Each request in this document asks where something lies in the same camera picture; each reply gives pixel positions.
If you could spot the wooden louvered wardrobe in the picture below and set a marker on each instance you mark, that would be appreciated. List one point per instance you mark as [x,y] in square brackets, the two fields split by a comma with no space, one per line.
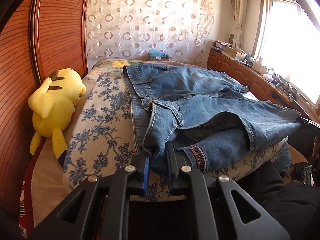
[37,37]

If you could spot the yellow Pikachu plush toy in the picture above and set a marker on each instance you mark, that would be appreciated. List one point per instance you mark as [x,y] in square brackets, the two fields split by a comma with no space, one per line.
[53,105]

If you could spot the cardboard box with teal cloth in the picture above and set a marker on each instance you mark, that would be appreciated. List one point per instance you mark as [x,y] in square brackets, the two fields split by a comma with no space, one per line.
[155,55]

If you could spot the wooden side cabinet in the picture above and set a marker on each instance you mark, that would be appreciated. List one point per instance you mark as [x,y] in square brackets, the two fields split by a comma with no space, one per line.
[259,87]

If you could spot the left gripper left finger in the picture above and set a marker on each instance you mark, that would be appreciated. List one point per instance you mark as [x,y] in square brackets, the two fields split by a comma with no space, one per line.
[139,180]

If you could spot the cardboard box on cabinet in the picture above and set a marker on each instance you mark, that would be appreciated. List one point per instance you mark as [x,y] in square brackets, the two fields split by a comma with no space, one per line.
[234,54]

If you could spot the colourful floral bed sheet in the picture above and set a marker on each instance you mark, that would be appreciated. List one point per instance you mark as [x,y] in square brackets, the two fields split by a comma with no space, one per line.
[121,63]

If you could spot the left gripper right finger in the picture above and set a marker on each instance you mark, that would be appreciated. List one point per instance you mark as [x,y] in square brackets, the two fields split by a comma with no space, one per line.
[175,176]

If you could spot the blue denim jeans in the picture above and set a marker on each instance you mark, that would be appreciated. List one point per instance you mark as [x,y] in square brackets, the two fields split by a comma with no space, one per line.
[204,113]

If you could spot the circle patterned sheer curtain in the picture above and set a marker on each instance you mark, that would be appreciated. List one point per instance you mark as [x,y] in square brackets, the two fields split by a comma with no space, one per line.
[134,29]

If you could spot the blue floral white quilt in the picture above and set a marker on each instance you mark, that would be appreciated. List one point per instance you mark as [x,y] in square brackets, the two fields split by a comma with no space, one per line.
[102,140]

